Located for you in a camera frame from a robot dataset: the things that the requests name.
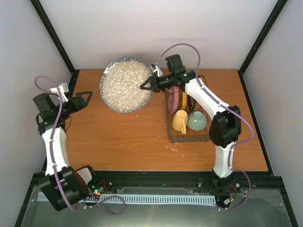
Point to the yellow mug white inside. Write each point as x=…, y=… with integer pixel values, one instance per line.
x=179, y=122

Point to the speckled grey large plate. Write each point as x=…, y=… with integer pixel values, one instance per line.
x=119, y=85

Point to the black aluminium frame rail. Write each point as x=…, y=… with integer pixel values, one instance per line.
x=201, y=182

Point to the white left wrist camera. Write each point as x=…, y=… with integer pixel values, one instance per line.
x=63, y=90

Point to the light blue slotted cable duct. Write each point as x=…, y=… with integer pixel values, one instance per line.
x=144, y=199

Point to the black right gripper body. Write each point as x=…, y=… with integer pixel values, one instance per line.
x=161, y=84

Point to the pink white dotted plate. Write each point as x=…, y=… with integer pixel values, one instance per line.
x=173, y=99

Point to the light green ceramic bowl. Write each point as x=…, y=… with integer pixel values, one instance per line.
x=197, y=121

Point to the dark wire dish rack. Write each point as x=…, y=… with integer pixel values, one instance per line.
x=191, y=135

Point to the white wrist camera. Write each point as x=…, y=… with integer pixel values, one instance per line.
x=156, y=70
x=63, y=90

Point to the orange white dotted plate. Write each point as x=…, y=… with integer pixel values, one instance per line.
x=184, y=101

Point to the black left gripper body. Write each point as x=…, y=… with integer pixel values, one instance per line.
x=75, y=107

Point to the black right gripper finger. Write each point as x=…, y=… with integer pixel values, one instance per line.
x=151, y=81
x=148, y=88

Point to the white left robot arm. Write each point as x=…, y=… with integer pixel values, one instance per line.
x=62, y=185

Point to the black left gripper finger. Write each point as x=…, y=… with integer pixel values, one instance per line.
x=84, y=94
x=87, y=100

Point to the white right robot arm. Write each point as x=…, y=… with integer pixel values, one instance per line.
x=225, y=120

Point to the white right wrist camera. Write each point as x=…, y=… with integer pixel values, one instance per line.
x=156, y=70

